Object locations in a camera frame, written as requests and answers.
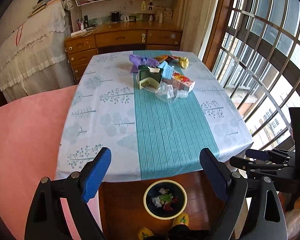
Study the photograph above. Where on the purple plastic bag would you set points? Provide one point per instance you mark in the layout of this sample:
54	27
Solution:
141	61

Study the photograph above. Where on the white lace covered cabinet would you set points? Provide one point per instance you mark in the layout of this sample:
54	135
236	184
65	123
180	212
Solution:
33	58

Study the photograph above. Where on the dark green carton box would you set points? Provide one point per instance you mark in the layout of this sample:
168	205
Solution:
149	76

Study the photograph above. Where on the black trouser legs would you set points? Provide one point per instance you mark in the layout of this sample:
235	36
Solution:
182	232

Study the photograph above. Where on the yellow slipper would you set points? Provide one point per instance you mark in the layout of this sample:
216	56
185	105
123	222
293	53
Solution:
182	219
144	233

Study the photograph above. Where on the blue trash bin cream rim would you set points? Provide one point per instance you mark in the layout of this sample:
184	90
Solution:
153	191

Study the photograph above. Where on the red strawberry milk carton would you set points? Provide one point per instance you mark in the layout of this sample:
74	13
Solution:
180	82

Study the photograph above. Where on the black framed picture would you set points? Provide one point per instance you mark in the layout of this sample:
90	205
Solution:
115	17

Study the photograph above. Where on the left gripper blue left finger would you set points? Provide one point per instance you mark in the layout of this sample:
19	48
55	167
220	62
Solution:
93	174

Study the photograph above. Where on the clear plastic bottle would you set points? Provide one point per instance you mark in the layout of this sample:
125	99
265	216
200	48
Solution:
168	94

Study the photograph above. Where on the crumpled yellow paper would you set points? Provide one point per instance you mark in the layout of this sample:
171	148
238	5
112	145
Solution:
184	62

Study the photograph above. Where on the small grey box in bin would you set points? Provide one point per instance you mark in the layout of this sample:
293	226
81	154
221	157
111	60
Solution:
163	191

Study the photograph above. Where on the crumpled white paper in bin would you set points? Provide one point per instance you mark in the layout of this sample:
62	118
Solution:
157	201

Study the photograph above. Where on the white and teal tablecloth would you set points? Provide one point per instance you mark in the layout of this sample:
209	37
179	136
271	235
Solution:
148	138

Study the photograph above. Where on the red snack wrapper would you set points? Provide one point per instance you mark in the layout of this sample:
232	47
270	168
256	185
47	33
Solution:
167	58

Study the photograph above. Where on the right yellow slipper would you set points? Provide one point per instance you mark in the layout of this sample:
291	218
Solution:
182	219

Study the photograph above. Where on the wooden desk with drawers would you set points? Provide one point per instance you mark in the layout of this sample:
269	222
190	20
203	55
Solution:
109	38

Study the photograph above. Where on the green paper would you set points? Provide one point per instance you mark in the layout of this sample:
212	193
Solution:
166	197

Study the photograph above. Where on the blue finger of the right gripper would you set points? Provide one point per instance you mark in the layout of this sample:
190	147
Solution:
256	154
241	163

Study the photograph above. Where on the metal window bars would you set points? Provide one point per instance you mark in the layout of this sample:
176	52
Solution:
258	65

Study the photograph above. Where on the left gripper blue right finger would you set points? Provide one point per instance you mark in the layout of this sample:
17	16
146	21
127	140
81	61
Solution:
217	173

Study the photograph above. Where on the pink bed sheet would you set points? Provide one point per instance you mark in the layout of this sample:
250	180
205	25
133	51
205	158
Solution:
30	135

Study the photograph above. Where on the blue face mask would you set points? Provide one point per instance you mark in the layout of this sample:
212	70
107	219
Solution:
167	70

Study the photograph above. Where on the left yellow slipper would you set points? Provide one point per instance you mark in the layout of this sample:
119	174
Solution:
144	233

